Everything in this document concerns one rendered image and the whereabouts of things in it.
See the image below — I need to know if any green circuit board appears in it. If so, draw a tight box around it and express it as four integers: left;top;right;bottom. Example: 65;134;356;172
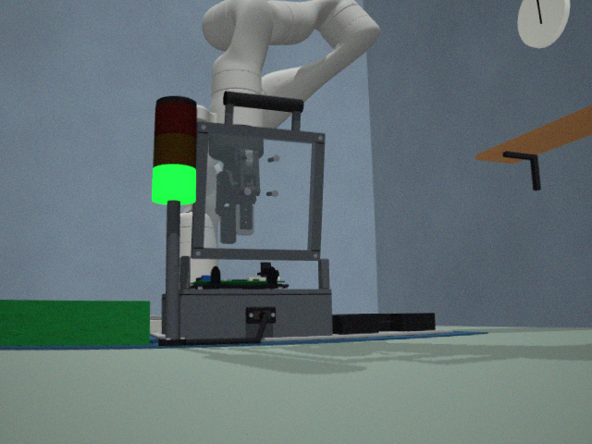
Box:
191;276;267;285

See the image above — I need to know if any green bin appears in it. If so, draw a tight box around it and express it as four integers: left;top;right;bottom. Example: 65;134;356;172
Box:
0;300;150;346

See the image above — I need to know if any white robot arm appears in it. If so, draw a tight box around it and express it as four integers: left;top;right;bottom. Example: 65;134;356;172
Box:
197;0;380;129

